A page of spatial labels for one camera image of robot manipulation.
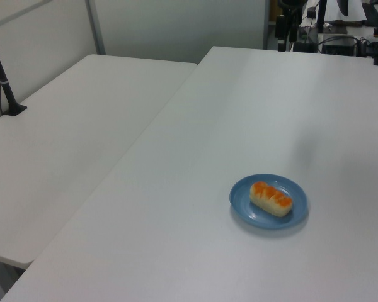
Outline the orange glazed bread loaf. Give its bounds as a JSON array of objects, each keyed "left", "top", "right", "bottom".
[{"left": 249, "top": 181, "right": 294, "bottom": 218}]

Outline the blue plate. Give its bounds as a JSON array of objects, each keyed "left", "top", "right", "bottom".
[{"left": 229, "top": 173, "right": 310, "bottom": 232}]

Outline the black electronics box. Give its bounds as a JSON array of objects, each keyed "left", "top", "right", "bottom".
[{"left": 320, "top": 35, "right": 357, "bottom": 57}]

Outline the black upright pole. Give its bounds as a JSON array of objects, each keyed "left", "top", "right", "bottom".
[{"left": 316, "top": 0, "right": 328, "bottom": 34}]

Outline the black pole stand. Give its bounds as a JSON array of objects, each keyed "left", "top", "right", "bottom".
[{"left": 0, "top": 24, "right": 28, "bottom": 117}]

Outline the grey metal partition post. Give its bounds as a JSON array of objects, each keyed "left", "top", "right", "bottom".
[
  {"left": 262, "top": 0, "right": 272, "bottom": 50},
  {"left": 84, "top": 0, "right": 106, "bottom": 56}
]

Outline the black camera stand equipment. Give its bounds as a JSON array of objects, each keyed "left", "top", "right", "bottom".
[{"left": 275, "top": 0, "right": 318, "bottom": 53}]

